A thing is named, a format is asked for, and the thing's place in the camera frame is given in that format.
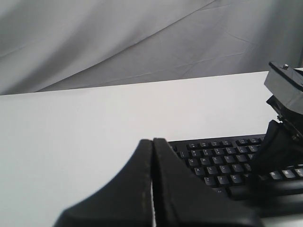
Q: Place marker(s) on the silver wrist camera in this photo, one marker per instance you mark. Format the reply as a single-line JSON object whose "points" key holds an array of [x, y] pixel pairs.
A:
{"points": [[286, 85]]}

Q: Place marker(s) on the grey backdrop cloth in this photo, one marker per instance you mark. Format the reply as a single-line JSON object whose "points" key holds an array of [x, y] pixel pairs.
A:
{"points": [[48, 45]]}

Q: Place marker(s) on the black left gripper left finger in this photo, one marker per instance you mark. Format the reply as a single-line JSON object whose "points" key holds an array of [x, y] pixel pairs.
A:
{"points": [[125, 201]]}

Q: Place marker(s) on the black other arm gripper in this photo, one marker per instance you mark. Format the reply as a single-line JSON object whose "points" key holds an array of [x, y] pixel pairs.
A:
{"points": [[282, 145]]}

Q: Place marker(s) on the black acer keyboard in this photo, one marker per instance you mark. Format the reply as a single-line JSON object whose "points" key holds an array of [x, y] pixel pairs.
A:
{"points": [[224, 164]]}

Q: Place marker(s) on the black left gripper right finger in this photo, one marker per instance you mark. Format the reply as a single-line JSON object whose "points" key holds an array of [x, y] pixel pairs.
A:
{"points": [[181, 199]]}

